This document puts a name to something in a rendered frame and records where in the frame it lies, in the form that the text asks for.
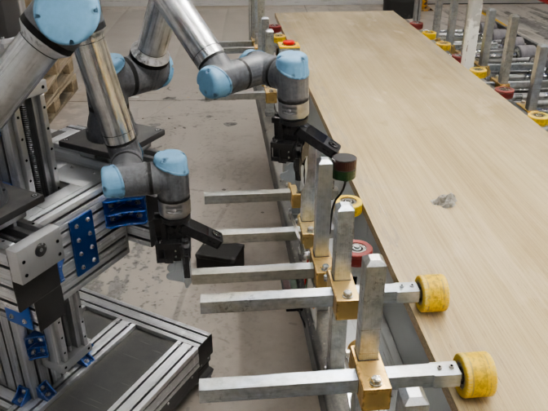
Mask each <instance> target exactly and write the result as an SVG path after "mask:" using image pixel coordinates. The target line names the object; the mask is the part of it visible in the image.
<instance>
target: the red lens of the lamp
mask: <svg viewBox="0 0 548 411"><path fill-rule="evenodd" d="M334 155H335V154H334ZM334 155H333V156H332V162H333V169H335V170H338V171H352V170H354V169H355V168H356V163H357V157H356V156H355V155H354V156H355V157H356V159H355V160H354V161H352V162H339V161H335V160H334V159H333V157H334Z"/></svg>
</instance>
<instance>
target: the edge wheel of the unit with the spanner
mask: <svg viewBox="0 0 548 411"><path fill-rule="evenodd" d="M372 253H373V247H372V246H371V245H370V244H369V243H368V242H365V241H360V240H353V244H352V256H351V266H352V267H361V260H362V256H364V255H367V254H372Z"/></svg>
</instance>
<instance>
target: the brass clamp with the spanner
mask: <svg viewBox="0 0 548 411"><path fill-rule="evenodd" d="M309 251H310V263H313V266H314V278H313V280H314V283H315V287H316V288H324V287H327V282H326V281H324V275H325V273H326V272H324V271H322V270H321V268H322V265H323V264H324V263H327V264H329V267H331V266H332V257H331V253H330V251H329V256H323V257H315V254H314V251H313V246H312V247H311V248H310V250H309Z"/></svg>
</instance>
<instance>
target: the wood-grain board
mask: <svg viewBox="0 0 548 411"><path fill-rule="evenodd" d="M275 18H276V22H277V23H278V24H279V25H280V26H281V32H282V34H284V35H285V40H288V39H289V40H294V41H295V42H298V44H299V45H300V51H301V52H303V53H305V54H306V55H307V58H308V68H309V71H310V73H309V95H310V96H311V98H312V102H313V104H314V105H315V107H316V111H317V112H318V114H319V116H320V119H321V121H322V123H323V126H324V128H325V130H326V132H327V135H328V136H329V137H330V138H331V139H333V140H334V141H336V142H337V143H339V144H340V145H341V148H340V150H339V152H338V153H350V154H353V155H355V156H356V157H357V163H356V177H355V178H354V179H353V180H350V181H348V182H349V184H350V185H351V189H352V191H353V192H354V194H355V196H356V197H359V198H360V199H361V200H362V202H363V204H362V212H363V215H364V217H365V219H366V222H367V224H368V225H369V228H370V231H371V232H372V234H373V238H374V240H375V241H376V243H377V246H378V248H379V250H380V252H381V255H382V256H383V258H384V260H385V262H386V265H387V268H388V271H389V272H390V274H391V278H392V280H393V281H394V283H399V282H414V281H415V278H416V277H417V276H418V275H429V274H443V275H444V276H445V277H446V279H447V281H448V283H449V291H450V302H449V308H448V309H447V310H446V311H444V312H420V311H419V310H418V308H417V305H416V303H404V306H405V308H406V311H407V313H408V314H409V318H410V320H411V321H412V323H413V327H414V328H415V330H416V332H417V335H418V337H419V339H420V342H421V344H422V346H423V348H424V351H425V353H426V355H427V358H428V360H429V361H430V362H442V361H453V358H454V356H455V355H456V354H457V353H458V352H472V351H486V352H488V353H489V354H490V355H491V357H492V358H493V360H494V363H495V365H496V368H497V380H498V383H497V391H496V393H495V395H494V396H489V397H477V398H462V397H461V396H460V395H459V394H458V393H457V389H456V387H442V391H443V393H444V395H445V398H446V400H447V401H448V403H449V407H450V408H451V410H452V411H548V132H547V131H546V130H544V129H543V128H542V127H541V126H539V125H538V124H537V123H536V122H535V121H533V120H532V119H531V118H530V117H528V116H527V115H525V114H524V113H523V112H521V111H520V110H519V109H518V108H516V107H515V106H514V105H513V104H512V103H510V102H509V101H508V100H507V99H505V98H504V97H502V96H501V95H500V94H498V93H497V92H496V91H495V90H494V89H493V88H491V87H490V86H489V85H487V84H486V83H485V82H483V81H482V80H481V79H479V78H478V77H477V76H476V75H474V74H473V73H472V72H471V71H470V70H468V69H467V68H466V67H464V66H463V65H462V64H460V63H459V62H458V61H456V60H455V59H454V58H453V57H452V56H451V55H449V54H448V53H447V52H445V51H444V50H443V49H441V48H440V47H439V46H437V45H436V44H435V43H434V42H433V41H431V40H430V39H429V38H427V37H426V36H425V35H424V34H422V33H421V32H419V31H418V30H417V29H416V28H414V27H413V26H412V25H411V24H410V23H408V22H407V21H406V20H404V19H403V18H402V17H401V16H399V15H398V14H396V13H395V12H394V11H326V12H284V13H275ZM450 193H452V194H454V195H455V197H456V199H457V202H455V204H456V205H455V206H454V207H453V208H452V207H451V208H446V209H444V208H443V206H441V205H432V203H431V200H434V199H436V198H437V197H438V196H440V195H442V194H444V195H447V194H450Z"/></svg>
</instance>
